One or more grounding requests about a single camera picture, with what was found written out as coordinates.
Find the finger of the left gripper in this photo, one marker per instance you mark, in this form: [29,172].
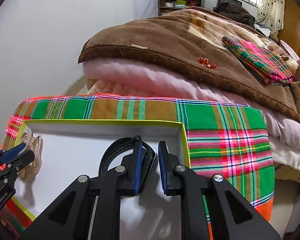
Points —
[8,155]
[16,165]

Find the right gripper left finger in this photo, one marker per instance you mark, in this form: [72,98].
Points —
[89,208]

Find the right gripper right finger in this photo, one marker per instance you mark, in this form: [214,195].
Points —
[211,208]

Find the translucent beige hair claw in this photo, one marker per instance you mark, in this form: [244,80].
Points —
[34,145]

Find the black smart band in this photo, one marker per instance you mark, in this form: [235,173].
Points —
[122,145]

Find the yellow-green cardboard box tray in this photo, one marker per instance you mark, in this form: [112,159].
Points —
[72,148]

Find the cardboard box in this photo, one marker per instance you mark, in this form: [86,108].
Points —
[285,172]

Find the colourful plaid cloth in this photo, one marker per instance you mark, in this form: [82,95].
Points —
[221,138]

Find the white bedding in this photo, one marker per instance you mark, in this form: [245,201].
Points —
[284,154]

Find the folded plaid cloth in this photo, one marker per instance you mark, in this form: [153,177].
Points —
[265,65]

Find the red bead ornament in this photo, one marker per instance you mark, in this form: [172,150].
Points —
[206,63]

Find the brown fleece blanket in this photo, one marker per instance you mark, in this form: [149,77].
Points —
[176,40]

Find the wooden wardrobe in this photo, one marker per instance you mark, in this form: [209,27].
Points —
[291,31]

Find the dark jacket on chair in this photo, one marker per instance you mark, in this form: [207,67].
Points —
[233,10]

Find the wooden shelf unit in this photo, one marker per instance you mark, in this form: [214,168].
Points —
[166,6]

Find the patterned curtain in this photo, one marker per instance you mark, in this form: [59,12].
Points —
[271,14]

